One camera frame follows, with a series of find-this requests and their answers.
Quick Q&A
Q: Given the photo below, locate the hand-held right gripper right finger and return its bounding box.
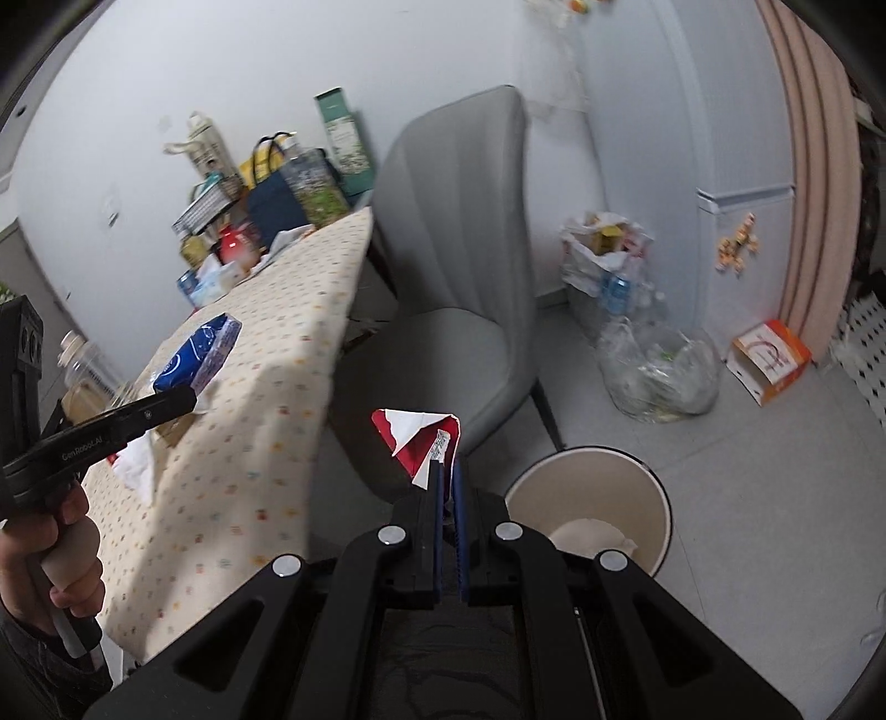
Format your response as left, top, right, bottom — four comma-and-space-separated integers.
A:
453, 460, 804, 720

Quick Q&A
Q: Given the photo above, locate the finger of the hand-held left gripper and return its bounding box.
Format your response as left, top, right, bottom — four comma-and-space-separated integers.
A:
104, 383, 202, 448

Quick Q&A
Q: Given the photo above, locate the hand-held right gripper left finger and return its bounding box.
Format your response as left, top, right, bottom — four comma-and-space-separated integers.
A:
83, 460, 447, 720

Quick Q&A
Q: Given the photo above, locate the blue plastic packet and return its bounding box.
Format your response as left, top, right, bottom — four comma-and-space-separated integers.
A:
152, 313, 243, 397

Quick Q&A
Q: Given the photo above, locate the red and white wrapper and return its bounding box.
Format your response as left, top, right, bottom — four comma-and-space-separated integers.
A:
372, 408, 462, 492

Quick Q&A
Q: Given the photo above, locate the cream round waste bin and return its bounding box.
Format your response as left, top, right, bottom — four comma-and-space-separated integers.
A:
503, 446, 672, 579

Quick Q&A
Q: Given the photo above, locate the person's left forearm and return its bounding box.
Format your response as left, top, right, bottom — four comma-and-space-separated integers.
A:
0, 605, 115, 720

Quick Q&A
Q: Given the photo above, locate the person's left hand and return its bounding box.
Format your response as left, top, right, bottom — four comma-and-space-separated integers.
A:
0, 485, 106, 638

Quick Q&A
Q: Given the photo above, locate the white crumpled tissue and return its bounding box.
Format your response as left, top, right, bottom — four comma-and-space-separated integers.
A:
111, 433, 163, 506

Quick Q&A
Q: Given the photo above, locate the glass jar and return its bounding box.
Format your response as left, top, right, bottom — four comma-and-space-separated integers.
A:
55, 331, 140, 430

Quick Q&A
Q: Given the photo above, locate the dotted tablecloth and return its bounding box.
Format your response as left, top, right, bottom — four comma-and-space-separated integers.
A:
83, 206, 375, 662

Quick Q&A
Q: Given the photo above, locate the white paper in bin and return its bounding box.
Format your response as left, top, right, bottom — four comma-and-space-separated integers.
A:
547, 518, 641, 556

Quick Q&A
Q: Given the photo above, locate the soft tissue pack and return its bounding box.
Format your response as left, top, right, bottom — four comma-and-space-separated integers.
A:
190, 256, 246, 307

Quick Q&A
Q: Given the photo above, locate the red round container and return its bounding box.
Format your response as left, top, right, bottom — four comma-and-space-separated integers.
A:
218, 225, 260, 268

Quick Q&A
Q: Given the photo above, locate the white crumpled paper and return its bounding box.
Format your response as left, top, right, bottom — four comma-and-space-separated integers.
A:
253, 225, 312, 274

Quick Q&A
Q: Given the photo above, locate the navy tote bag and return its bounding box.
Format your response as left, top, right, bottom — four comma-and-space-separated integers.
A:
239, 131, 312, 245

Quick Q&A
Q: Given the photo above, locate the clear plastic bag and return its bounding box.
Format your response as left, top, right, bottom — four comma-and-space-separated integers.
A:
596, 315, 721, 420

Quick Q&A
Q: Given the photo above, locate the white pump bottle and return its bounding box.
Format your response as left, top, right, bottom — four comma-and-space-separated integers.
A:
164, 111, 233, 182

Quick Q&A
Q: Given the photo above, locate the clear floral plastic bottle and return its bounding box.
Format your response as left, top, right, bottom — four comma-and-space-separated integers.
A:
280, 135, 351, 229

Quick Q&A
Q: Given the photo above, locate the blue label water bottle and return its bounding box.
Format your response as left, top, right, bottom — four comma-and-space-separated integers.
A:
599, 273, 634, 317

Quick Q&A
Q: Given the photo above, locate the white plastic bag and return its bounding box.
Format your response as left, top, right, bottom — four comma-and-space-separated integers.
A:
560, 211, 655, 300

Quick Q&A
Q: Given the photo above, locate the clear empty plastic bottle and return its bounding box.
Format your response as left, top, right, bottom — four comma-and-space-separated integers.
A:
631, 277, 672, 326

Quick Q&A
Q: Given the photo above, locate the grey upholstered chair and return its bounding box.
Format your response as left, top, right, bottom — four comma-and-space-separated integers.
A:
331, 84, 565, 513

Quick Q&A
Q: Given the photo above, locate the yellow carton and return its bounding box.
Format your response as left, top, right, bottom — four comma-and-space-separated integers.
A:
585, 225, 627, 257

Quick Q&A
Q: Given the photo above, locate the green tall box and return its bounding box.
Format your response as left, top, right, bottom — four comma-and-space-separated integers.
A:
315, 86, 378, 198

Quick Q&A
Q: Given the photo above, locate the orange and white box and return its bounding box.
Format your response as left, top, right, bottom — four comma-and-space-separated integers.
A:
734, 320, 812, 406

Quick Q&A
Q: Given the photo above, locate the cluster of small fridge magnets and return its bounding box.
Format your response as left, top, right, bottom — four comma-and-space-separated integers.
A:
716, 214, 763, 278

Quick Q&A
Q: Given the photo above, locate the white refrigerator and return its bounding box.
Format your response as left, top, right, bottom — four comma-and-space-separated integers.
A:
516, 0, 797, 375

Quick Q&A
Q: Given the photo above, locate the white mesh bag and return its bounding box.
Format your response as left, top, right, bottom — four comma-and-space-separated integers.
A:
522, 0, 589, 119

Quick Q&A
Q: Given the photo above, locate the wire basket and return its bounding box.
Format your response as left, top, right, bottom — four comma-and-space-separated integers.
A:
172, 176, 243, 236

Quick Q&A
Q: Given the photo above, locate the pink ribbed door frame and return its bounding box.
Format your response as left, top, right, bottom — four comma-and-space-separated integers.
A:
754, 0, 866, 364

